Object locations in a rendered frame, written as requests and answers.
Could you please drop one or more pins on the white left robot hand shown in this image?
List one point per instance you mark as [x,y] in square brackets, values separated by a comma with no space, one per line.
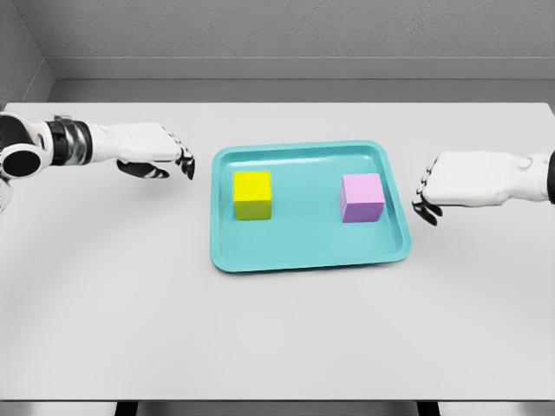
[147,143]

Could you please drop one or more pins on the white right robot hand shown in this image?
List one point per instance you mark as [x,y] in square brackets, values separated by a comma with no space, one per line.
[464,180]

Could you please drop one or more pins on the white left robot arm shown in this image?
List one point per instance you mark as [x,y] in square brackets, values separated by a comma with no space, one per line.
[52,141]

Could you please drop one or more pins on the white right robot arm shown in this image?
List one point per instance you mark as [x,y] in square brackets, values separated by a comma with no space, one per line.
[531,177]

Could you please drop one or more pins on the pink cube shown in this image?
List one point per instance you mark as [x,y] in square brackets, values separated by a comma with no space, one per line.
[362,195]

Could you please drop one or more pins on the yellow cube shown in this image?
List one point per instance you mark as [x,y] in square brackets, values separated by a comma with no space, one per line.
[252,193]

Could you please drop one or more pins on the teal plastic tray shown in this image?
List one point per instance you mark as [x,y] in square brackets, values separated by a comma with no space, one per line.
[310,242]

